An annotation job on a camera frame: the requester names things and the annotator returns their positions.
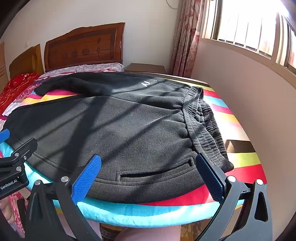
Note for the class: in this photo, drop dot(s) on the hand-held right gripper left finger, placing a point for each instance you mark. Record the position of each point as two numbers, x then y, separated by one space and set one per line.
86 178

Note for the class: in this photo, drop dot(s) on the dark carved wooden headboard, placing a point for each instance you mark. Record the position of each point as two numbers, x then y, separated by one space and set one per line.
85 46

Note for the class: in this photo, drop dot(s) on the barred window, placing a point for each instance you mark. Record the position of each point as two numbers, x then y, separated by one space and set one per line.
249 25

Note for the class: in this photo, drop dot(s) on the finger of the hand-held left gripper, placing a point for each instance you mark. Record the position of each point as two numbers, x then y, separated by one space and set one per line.
22 149
4 136

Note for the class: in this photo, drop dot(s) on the wooden nightstand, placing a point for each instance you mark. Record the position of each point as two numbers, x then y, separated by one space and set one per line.
145 68

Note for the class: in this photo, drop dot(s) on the red embroidered pillow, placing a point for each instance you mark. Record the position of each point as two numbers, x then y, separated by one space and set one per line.
19 80

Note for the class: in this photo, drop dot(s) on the pink floral curtain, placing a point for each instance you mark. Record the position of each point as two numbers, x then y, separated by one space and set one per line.
187 39

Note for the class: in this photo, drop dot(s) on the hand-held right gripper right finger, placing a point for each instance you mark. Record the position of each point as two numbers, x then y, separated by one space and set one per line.
211 177

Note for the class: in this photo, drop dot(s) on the rainbow striped blanket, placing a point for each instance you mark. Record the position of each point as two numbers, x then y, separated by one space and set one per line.
242 160

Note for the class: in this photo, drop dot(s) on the light brown wooden headboard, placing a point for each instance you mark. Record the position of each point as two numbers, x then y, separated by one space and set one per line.
25 60

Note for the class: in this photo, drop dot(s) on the pink purple floral bed sheet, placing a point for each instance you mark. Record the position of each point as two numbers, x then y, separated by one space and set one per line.
92 68

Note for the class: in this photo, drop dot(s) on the red embroidered quilt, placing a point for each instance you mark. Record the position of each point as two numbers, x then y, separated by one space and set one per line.
10 99

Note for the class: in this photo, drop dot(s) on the black pants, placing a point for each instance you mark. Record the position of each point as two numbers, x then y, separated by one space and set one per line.
127 120

